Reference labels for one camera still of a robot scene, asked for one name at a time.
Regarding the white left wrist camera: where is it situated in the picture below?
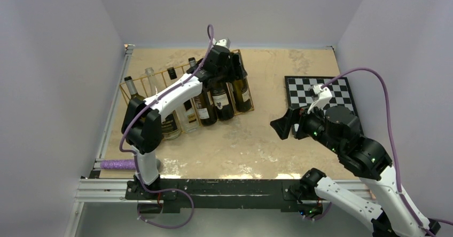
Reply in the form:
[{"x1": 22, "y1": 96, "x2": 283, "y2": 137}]
[{"x1": 215, "y1": 38, "x2": 231, "y2": 50}]

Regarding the purple handled microphone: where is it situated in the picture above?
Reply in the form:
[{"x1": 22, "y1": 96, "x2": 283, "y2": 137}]
[{"x1": 100, "y1": 159, "x2": 136, "y2": 170}]

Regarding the clear square bottle black cap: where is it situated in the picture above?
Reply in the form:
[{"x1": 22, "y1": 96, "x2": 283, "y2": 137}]
[{"x1": 167, "y1": 67, "x2": 199, "y2": 133}]

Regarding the olive bottle silver neck foil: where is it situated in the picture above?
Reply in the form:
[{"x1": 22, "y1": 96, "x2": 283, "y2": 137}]
[{"x1": 124, "y1": 76, "x2": 145, "y2": 101}]

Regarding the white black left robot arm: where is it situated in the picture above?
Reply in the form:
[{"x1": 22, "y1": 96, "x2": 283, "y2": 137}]
[{"x1": 119, "y1": 45, "x2": 247, "y2": 199}]

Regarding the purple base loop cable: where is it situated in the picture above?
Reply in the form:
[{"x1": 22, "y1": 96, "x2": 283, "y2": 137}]
[{"x1": 134, "y1": 187, "x2": 196, "y2": 230}]

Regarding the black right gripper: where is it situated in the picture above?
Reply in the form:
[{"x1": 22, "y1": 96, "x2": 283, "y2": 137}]
[{"x1": 269, "y1": 99, "x2": 342, "y2": 153}]

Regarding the clear round glass bottle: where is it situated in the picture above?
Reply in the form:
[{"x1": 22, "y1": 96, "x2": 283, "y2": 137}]
[{"x1": 145, "y1": 67, "x2": 182, "y2": 140}]

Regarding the black white chessboard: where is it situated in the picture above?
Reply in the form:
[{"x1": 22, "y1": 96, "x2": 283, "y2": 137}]
[{"x1": 284, "y1": 76, "x2": 358, "y2": 116}]

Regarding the gold wire wine rack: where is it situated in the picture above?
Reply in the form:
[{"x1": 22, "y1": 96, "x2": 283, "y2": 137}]
[{"x1": 120, "y1": 45, "x2": 252, "y2": 153}]

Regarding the dark green bottle white label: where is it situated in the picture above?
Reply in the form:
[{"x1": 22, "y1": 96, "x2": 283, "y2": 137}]
[{"x1": 211, "y1": 82, "x2": 234, "y2": 121}]

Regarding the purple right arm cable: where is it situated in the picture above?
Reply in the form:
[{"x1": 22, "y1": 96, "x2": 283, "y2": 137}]
[{"x1": 320, "y1": 67, "x2": 453, "y2": 237}]

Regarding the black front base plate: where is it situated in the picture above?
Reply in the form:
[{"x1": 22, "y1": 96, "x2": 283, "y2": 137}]
[{"x1": 125, "y1": 179, "x2": 329, "y2": 217}]

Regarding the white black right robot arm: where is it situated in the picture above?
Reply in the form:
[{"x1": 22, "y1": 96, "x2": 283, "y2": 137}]
[{"x1": 270, "y1": 106, "x2": 441, "y2": 236}]

